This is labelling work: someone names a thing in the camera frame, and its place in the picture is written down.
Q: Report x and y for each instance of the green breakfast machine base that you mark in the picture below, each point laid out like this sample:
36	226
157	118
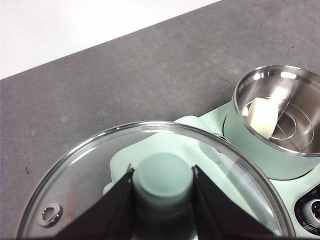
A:
285	192

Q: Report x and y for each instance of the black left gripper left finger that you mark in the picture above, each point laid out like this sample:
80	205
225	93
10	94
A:
110	215

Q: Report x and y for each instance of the glass lid with green knob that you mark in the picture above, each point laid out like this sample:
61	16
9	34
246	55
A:
162	175

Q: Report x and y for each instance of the plain white steamed bun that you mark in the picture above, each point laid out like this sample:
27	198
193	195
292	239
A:
262	117

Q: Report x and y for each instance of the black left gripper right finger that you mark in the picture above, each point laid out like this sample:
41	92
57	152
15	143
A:
220	215

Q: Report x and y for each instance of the silver control knob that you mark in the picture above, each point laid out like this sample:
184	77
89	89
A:
315	212

